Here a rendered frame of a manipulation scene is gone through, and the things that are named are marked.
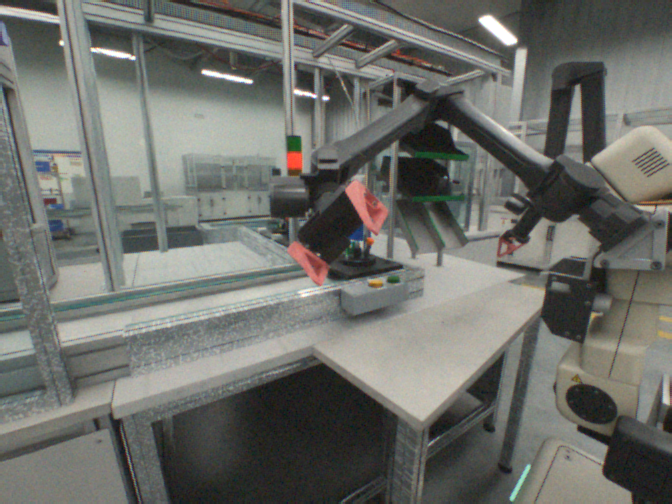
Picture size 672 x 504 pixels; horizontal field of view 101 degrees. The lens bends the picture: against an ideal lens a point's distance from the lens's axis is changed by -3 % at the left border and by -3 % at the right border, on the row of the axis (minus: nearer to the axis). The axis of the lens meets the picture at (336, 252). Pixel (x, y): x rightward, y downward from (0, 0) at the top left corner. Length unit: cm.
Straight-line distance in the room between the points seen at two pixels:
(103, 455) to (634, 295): 119
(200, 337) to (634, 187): 101
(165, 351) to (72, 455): 23
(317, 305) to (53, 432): 59
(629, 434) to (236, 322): 91
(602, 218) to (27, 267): 103
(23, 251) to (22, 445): 35
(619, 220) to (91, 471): 112
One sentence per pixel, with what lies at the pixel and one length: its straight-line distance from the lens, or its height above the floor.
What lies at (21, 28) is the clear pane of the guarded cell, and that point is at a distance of 203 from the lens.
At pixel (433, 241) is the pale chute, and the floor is 103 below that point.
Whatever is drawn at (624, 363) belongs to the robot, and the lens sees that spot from 97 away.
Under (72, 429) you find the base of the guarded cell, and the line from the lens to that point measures 80.
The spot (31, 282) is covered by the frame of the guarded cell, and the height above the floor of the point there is 111.
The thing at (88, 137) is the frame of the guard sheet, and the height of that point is 138.
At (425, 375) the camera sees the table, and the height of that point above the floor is 86.
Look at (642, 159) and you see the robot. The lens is 89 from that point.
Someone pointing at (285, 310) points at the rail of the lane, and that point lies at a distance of 80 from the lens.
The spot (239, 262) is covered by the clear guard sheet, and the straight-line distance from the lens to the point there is 107.
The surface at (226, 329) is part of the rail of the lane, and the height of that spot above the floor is 92.
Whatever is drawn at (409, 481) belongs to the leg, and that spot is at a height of 68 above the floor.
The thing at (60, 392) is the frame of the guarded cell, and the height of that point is 89.
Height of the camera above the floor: 127
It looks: 14 degrees down
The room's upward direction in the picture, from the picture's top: straight up
